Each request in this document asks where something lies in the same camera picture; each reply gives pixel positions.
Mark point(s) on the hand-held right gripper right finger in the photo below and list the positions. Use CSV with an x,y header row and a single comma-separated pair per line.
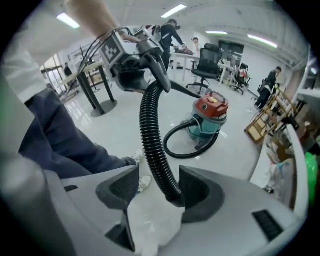
x,y
200,195

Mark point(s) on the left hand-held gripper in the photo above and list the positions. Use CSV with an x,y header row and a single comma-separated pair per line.
x,y
112,50

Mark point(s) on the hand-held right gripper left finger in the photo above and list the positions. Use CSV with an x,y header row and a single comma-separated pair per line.
x,y
117,192

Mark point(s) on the person's left forearm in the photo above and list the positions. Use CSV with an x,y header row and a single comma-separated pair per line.
x,y
92,20

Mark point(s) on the red teal vacuum cleaner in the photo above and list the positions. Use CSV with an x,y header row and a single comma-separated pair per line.
x,y
212,105

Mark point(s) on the person's left hand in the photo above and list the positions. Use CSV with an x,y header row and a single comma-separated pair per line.
x,y
130,38

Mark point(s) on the person's right white shoe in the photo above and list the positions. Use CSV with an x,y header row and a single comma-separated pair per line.
x,y
145,183

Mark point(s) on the person's white shoe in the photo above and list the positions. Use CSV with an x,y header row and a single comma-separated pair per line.
x,y
137,156
145,183

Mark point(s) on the person's left white shoe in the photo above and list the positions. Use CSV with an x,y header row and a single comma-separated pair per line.
x,y
137,156

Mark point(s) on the white desk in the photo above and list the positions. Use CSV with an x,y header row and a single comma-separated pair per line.
x,y
185,56

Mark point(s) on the round beige table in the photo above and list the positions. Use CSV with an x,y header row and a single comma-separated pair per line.
x,y
105,108

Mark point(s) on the black office chair with headrest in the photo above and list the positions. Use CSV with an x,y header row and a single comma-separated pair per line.
x,y
207,60

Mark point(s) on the long ceiling light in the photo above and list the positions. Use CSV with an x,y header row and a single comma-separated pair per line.
x,y
216,32
67,20
262,40
173,10

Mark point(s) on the person's navy trousers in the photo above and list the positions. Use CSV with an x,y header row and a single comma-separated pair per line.
x,y
62,140

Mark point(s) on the wooden chair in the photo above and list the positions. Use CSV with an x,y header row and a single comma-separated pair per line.
x,y
258,128

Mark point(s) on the white metal shelving rack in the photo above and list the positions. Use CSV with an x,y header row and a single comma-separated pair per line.
x,y
298,162

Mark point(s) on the green plastic bag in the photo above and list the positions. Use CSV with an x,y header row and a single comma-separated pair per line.
x,y
311,175

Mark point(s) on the person's white shirt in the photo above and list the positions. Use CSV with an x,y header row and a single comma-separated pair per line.
x,y
37,50

